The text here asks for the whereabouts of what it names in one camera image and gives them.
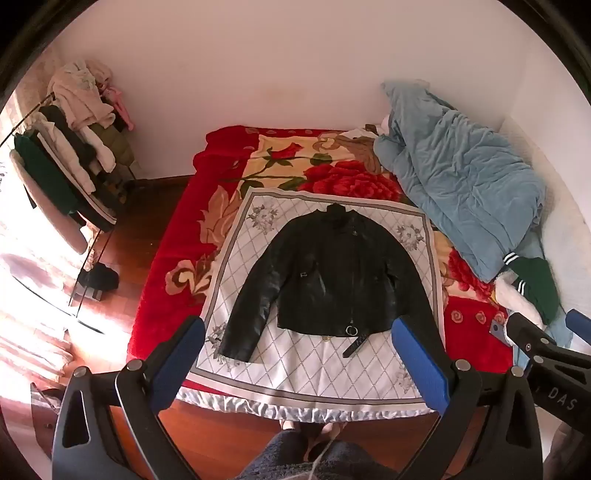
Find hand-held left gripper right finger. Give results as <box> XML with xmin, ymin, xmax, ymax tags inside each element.
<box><xmin>392</xmin><ymin>318</ymin><xmax>544</xmax><ymax>480</ymax></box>

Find white diamond-patterned floral cloth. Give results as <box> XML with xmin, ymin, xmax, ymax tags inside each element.
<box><xmin>178</xmin><ymin>186</ymin><xmax>451</xmax><ymax>423</ymax></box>

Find black bundle on floor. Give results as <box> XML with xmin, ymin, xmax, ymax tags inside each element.
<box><xmin>75</xmin><ymin>262</ymin><xmax>122</xmax><ymax>302</ymax></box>

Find black metal clothes rack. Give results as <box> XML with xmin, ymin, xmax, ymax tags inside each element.
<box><xmin>0</xmin><ymin>90</ymin><xmax>139</xmax><ymax>335</ymax></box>

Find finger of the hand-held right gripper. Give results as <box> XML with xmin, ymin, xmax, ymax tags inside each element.
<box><xmin>566</xmin><ymin>309</ymin><xmax>591</xmax><ymax>346</ymax></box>
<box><xmin>506</xmin><ymin>312</ymin><xmax>560</xmax><ymax>366</ymax></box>

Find pink garment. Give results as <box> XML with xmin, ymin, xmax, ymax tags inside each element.
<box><xmin>102</xmin><ymin>84</ymin><xmax>136</xmax><ymax>133</ymax></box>

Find person's grey fleece clothing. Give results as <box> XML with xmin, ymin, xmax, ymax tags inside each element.
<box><xmin>235</xmin><ymin>429</ymin><xmax>399</xmax><ymax>480</ymax></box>

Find green garment with white stripes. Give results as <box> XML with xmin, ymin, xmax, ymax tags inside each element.
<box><xmin>502</xmin><ymin>253</ymin><xmax>562</xmax><ymax>326</ymax></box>

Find black garment with white stripes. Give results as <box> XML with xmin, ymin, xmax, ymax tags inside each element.
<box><xmin>36</xmin><ymin>105</ymin><xmax>118</xmax><ymax>232</ymax></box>

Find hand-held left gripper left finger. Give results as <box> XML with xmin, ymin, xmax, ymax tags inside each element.
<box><xmin>52</xmin><ymin>316</ymin><xmax>206</xmax><ymax>480</ymax></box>

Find dark green garment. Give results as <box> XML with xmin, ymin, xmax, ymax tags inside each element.
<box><xmin>13</xmin><ymin>130</ymin><xmax>80</xmax><ymax>217</ymax></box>

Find person's bare feet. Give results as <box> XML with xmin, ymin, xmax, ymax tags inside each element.
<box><xmin>278</xmin><ymin>418</ymin><xmax>348</xmax><ymax>462</ymax></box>

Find olive green jacket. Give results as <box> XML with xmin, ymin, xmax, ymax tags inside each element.
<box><xmin>90</xmin><ymin>121</ymin><xmax>136</xmax><ymax>172</ymax></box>

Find beige clothes pile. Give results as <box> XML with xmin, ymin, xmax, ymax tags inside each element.
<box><xmin>47</xmin><ymin>60</ymin><xmax>117</xmax><ymax>131</ymax></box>

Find red floral blanket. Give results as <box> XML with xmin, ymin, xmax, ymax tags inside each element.
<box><xmin>124</xmin><ymin>124</ymin><xmax>529</xmax><ymax>402</ymax></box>

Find white fluffy cloth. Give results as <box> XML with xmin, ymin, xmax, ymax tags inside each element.
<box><xmin>493</xmin><ymin>276</ymin><xmax>539</xmax><ymax>320</ymax></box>

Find black leather jacket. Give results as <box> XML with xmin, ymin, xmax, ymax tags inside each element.
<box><xmin>216</xmin><ymin>203</ymin><xmax>448</xmax><ymax>363</ymax></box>

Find light blue quilt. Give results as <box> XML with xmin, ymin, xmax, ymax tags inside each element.
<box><xmin>373</xmin><ymin>79</ymin><xmax>575</xmax><ymax>365</ymax></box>

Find pink sheer curtain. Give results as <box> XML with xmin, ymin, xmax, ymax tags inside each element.
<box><xmin>0</xmin><ymin>217</ymin><xmax>79</xmax><ymax>384</ymax></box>

